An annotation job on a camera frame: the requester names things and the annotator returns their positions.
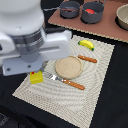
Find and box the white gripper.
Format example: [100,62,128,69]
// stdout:
[0,28,72,76]

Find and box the yellow toy cheese block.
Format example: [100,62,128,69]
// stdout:
[30,71,43,84]

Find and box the brown toy sausage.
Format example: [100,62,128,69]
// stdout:
[60,8,78,12]

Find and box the yellow toy banana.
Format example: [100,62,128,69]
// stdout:
[78,40,94,51]

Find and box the red toy tomato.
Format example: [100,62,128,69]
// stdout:
[86,9,95,14]

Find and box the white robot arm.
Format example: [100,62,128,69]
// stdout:
[0,0,72,76]

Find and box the round wooden plate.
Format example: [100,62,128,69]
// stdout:
[55,55,83,79]

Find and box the woven beige placemat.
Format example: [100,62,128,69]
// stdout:
[13,35,114,128]

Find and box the grey saucepan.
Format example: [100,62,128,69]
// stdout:
[81,0,104,24]

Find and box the beige bowl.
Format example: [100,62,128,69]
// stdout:
[116,4,128,30]

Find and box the fork with wooden handle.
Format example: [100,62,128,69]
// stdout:
[44,72,85,90]

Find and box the grey pot with handle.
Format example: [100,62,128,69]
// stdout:
[41,0,82,19]

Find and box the knife with wooden handle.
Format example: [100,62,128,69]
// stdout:
[77,55,97,63]

